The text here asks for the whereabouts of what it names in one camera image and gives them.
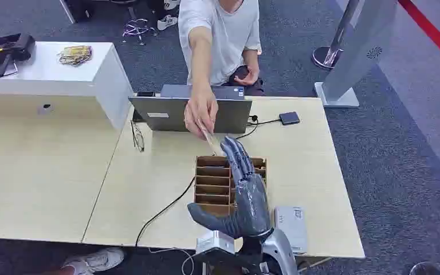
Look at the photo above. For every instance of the small black flat drive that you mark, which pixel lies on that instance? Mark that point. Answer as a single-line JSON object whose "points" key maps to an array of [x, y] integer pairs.
{"points": [[289, 118]]}

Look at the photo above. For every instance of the white shoe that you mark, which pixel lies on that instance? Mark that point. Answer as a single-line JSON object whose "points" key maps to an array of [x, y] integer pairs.
{"points": [[167, 22]]}

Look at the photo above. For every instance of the chrome stanchion post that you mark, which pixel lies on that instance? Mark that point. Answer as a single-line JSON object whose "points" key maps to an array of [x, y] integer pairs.
{"points": [[332, 55]]}

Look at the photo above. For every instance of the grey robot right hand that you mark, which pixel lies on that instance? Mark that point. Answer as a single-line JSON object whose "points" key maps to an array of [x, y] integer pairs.
{"points": [[250, 205]]}

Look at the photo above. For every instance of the black case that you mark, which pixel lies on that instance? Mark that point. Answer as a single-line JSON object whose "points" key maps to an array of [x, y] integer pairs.
{"points": [[77, 9]]}

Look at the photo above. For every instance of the wooden card box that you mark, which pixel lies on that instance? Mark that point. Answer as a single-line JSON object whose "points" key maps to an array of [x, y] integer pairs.
{"points": [[212, 186]]}

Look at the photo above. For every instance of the white cabinet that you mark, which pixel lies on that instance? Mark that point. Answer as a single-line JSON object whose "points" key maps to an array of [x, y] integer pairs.
{"points": [[53, 76]]}

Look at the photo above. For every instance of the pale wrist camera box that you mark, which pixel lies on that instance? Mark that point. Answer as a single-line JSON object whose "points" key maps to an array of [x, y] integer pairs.
{"points": [[214, 241]]}

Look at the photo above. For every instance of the white sneaker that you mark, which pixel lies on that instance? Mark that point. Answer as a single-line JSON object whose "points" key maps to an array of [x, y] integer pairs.
{"points": [[96, 260]]}

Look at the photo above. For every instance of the person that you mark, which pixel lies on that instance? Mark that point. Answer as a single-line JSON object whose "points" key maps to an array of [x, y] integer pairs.
{"points": [[224, 38]]}

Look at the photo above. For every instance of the yellow crumpled packet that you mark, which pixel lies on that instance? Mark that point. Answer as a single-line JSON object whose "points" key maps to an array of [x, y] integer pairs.
{"points": [[75, 55]]}

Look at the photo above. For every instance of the pale grey labelled flat box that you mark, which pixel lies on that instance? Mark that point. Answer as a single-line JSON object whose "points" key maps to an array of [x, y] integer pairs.
{"points": [[292, 227]]}

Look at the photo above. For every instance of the person's left hand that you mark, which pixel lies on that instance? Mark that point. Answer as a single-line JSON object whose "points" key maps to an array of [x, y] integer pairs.
{"points": [[251, 76]]}

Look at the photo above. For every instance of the person's right hand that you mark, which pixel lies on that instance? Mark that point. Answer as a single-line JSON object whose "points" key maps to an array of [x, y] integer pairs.
{"points": [[201, 112]]}

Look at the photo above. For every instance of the grey laptop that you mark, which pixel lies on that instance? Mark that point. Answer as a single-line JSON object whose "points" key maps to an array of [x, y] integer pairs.
{"points": [[167, 114]]}

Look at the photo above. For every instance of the grey round desk grommet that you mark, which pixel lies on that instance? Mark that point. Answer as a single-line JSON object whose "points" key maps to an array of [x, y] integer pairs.
{"points": [[45, 109]]}

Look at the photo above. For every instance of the black device with yellow stripe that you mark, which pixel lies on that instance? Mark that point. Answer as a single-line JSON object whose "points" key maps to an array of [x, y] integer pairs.
{"points": [[3, 51]]}

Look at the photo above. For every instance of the eyeglasses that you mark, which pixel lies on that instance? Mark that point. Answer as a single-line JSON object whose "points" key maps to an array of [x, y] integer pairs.
{"points": [[138, 138]]}

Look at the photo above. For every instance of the pale card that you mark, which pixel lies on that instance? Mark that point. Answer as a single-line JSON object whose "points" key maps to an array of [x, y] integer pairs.
{"points": [[213, 143]]}

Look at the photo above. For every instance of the chrome chair base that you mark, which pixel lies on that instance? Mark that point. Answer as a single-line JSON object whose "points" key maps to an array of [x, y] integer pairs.
{"points": [[138, 28]]}

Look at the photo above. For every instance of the dark round object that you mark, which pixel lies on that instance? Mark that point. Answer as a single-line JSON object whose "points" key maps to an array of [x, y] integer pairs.
{"points": [[430, 269]]}

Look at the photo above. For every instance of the white kiosk stand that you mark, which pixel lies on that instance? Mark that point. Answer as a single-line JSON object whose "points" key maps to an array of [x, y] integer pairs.
{"points": [[356, 49]]}

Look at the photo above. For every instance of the small black device behind laptop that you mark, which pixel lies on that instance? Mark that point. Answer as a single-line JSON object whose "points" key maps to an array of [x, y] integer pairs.
{"points": [[145, 94]]}

